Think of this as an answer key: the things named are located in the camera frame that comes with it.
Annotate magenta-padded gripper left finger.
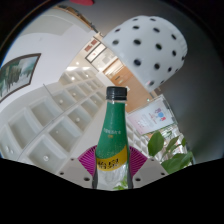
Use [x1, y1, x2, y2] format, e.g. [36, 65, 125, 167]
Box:
[56, 145, 100, 189]

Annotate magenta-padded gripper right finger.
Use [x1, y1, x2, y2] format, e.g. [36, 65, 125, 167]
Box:
[127, 145, 169, 189]

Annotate green plastic drink bottle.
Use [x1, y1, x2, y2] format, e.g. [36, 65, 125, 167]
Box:
[94, 85, 132, 190]

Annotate green leafy potted plant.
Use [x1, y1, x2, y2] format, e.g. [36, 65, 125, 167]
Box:
[113, 130, 195, 191]

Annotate framed landscape picture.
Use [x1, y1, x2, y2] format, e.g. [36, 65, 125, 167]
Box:
[0, 52, 42, 104]

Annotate white polka dot mug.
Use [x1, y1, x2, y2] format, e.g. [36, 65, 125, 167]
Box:
[101, 14, 189, 94]

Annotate flat round red coaster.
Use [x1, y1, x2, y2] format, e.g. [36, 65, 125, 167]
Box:
[69, 0, 96, 6]

